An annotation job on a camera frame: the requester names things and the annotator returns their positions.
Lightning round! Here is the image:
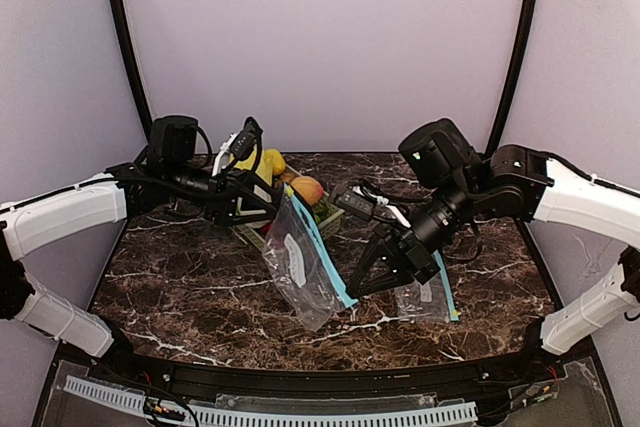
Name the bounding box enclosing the yellow lemon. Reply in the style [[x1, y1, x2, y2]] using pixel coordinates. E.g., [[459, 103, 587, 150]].
[[264, 149, 286, 176]]

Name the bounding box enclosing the orange pink peach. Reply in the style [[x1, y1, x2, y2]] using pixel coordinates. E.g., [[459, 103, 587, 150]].
[[291, 176, 324, 206]]

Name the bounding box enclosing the pale green plastic basket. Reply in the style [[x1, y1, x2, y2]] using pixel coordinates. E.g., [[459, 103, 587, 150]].
[[231, 165, 344, 250]]

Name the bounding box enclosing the black frame post left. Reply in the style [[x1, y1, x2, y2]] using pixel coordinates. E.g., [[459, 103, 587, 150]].
[[109, 0, 153, 139]]

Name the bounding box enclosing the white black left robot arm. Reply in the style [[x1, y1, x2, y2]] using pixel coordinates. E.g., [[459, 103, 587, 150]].
[[1, 115, 280, 358]]

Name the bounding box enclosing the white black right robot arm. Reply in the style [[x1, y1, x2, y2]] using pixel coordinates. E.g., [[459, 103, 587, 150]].
[[346, 118, 639, 355]]

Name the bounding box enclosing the black frame post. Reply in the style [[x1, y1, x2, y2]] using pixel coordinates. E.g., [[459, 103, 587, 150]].
[[109, 0, 153, 139], [485, 0, 537, 157]]

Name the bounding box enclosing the clear zip bag blue zipper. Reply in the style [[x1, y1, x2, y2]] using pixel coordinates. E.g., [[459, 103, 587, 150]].
[[262, 184, 357, 332]]

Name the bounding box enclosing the black frame post right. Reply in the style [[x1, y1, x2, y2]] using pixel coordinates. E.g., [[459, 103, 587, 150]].
[[485, 0, 537, 157]]

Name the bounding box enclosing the black front rail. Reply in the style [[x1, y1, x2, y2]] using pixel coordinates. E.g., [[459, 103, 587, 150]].
[[90, 352, 565, 400]]

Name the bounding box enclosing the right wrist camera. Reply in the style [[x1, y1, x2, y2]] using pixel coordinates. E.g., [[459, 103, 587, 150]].
[[329, 186, 410, 227]]

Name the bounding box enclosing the yellow napa cabbage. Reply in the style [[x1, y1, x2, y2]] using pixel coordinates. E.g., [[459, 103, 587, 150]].
[[235, 147, 274, 186]]

